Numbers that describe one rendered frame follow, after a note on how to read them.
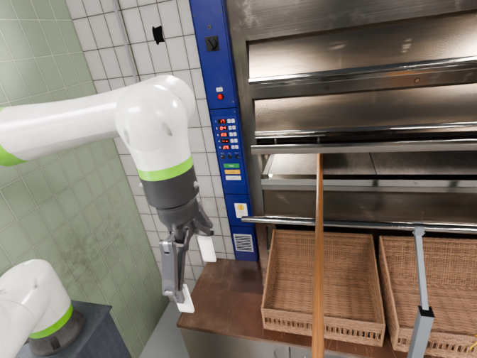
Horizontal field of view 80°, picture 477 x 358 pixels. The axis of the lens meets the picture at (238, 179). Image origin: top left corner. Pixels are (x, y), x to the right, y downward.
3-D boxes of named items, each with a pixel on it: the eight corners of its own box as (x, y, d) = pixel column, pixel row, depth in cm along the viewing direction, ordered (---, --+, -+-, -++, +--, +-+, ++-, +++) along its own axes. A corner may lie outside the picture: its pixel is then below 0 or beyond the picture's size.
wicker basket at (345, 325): (275, 261, 185) (272, 227, 173) (369, 269, 169) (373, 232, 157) (261, 330, 144) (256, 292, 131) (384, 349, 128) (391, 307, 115)
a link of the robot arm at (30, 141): (17, 170, 55) (-16, 114, 50) (50, 149, 66) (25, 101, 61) (198, 133, 53) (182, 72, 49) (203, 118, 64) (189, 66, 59)
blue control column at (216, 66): (279, 190, 381) (265, 5, 285) (291, 190, 377) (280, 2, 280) (245, 316, 218) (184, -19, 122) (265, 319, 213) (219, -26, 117)
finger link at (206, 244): (197, 237, 63) (198, 235, 64) (203, 261, 66) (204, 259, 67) (209, 238, 63) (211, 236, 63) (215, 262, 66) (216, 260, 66)
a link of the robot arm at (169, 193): (184, 180, 43) (205, 156, 51) (119, 181, 46) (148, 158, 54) (193, 213, 46) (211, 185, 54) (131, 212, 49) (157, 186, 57)
